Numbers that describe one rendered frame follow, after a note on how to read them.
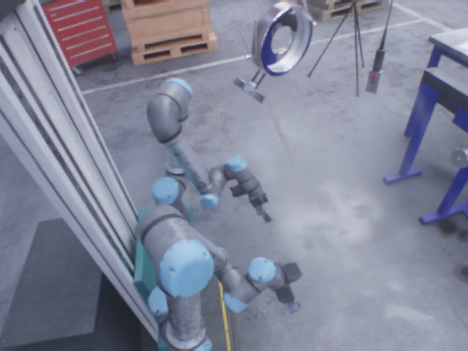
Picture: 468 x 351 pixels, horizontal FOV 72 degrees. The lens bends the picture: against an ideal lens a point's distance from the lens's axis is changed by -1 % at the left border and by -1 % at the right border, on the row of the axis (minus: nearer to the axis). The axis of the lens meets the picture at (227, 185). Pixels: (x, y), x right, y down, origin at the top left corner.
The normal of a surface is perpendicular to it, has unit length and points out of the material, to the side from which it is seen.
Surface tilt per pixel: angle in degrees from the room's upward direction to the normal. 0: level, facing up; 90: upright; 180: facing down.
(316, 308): 0
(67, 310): 0
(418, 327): 0
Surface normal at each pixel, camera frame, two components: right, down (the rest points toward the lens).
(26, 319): -0.11, -0.70
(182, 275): 0.53, 0.47
